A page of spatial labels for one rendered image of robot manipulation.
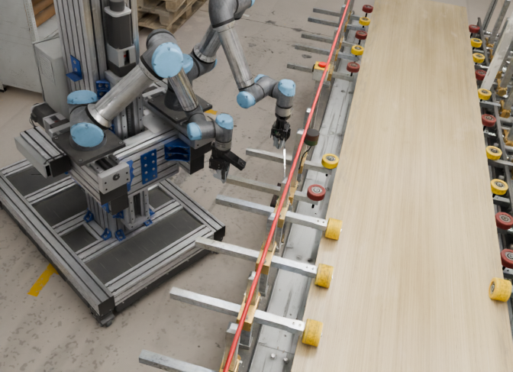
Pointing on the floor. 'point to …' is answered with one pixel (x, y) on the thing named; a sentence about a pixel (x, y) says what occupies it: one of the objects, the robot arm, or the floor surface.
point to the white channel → (498, 55)
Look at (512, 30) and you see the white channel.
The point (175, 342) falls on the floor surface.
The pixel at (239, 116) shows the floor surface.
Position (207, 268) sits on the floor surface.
